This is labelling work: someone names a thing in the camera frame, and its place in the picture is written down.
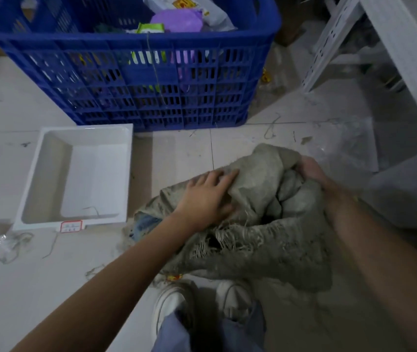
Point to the white plastic tray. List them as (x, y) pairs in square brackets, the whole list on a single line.
[(80, 175)]

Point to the white metal shelf frame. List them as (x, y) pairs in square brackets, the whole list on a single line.
[(380, 43)]

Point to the person's left little finger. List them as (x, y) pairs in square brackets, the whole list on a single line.
[(190, 183)]

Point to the white sneaker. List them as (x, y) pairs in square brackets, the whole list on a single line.
[(234, 298), (170, 304)]

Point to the person's right forearm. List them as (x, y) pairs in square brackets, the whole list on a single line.
[(388, 267)]

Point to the person's left forearm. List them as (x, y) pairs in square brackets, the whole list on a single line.
[(94, 293)]

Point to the clear plastic sheet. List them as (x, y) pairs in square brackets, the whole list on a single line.
[(344, 150)]

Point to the blue jeans leg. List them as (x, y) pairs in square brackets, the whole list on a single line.
[(208, 333)]

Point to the purple packet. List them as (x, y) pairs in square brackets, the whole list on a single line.
[(177, 20)]

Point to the green and white packet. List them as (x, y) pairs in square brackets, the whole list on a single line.
[(150, 28)]

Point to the person's left hand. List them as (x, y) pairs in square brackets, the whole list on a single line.
[(203, 201)]

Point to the person's right hand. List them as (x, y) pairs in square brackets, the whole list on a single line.
[(313, 171)]

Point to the frayed burlap sack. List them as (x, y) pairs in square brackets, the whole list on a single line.
[(259, 223)]

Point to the person's left thumb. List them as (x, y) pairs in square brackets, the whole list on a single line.
[(226, 210)]

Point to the white and yellow bag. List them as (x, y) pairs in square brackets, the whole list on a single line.
[(190, 7)]

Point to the person's left middle finger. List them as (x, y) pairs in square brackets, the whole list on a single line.
[(214, 176)]

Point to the blue plastic crate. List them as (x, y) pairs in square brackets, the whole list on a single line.
[(135, 62)]

